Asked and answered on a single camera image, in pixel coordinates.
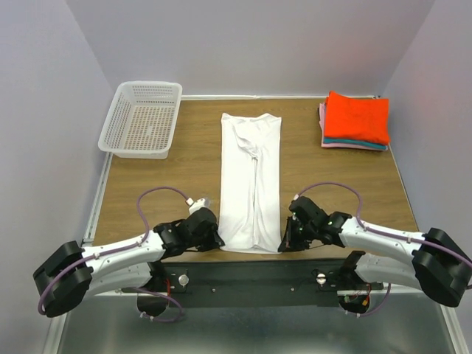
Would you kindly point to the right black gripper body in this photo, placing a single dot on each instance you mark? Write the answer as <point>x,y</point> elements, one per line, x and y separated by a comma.
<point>298,234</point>

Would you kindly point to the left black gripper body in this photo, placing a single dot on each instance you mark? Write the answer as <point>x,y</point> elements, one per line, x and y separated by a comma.
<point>208,242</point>

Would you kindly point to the white t shirt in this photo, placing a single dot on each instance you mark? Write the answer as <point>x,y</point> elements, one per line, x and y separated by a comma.
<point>249,217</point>

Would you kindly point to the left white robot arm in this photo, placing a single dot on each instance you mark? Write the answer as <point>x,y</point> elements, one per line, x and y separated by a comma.
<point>73,273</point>

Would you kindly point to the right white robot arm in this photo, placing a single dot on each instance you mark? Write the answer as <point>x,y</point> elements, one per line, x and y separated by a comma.
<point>431,262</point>

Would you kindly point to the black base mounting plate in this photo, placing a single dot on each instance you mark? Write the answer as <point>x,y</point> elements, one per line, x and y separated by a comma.
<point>264,283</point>

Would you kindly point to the teal folded t shirt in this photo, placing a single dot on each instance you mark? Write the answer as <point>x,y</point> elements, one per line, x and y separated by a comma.
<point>356,142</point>

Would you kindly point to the orange folded t shirt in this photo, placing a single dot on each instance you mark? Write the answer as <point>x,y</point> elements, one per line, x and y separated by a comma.
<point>356,119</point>

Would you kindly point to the white plastic laundry basket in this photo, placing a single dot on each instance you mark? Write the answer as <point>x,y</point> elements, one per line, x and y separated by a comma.
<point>141,120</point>

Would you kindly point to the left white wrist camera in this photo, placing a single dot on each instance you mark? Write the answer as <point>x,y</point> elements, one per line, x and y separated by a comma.
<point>195,205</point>

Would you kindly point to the left aluminium side rail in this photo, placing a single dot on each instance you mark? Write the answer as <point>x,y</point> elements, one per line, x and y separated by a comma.
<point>93,218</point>

